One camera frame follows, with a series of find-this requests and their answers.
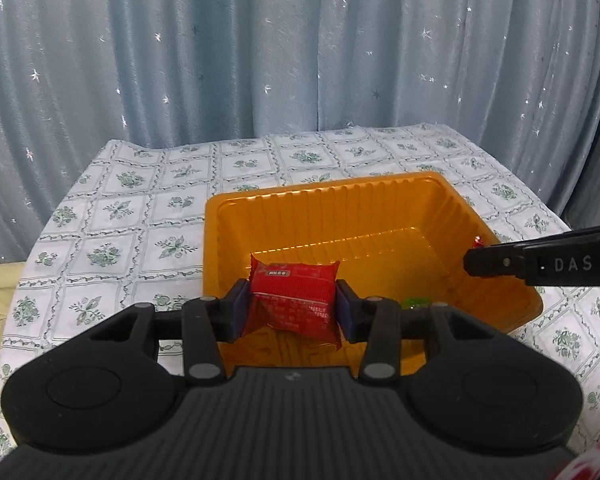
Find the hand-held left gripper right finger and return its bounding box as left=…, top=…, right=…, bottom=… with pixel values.
left=335, top=278, right=511, bottom=386

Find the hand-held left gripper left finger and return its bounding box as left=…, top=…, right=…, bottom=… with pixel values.
left=70, top=278, right=254, bottom=386

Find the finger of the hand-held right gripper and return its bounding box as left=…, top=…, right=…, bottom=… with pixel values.
left=463, top=223, right=600, bottom=281

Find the red snack packet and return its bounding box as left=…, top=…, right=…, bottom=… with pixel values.
left=242, top=253, right=343, bottom=350

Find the orange plastic tray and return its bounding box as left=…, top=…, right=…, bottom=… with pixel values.
left=202, top=171, right=543, bottom=376

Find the floral checked tablecloth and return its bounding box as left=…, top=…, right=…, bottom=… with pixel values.
left=0, top=122, right=600, bottom=461

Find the red white printed cloth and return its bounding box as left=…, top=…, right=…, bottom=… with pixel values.
left=555, top=439, right=600, bottom=480

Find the blue star-print curtain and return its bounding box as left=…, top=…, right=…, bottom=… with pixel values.
left=0, top=0, right=600, bottom=267

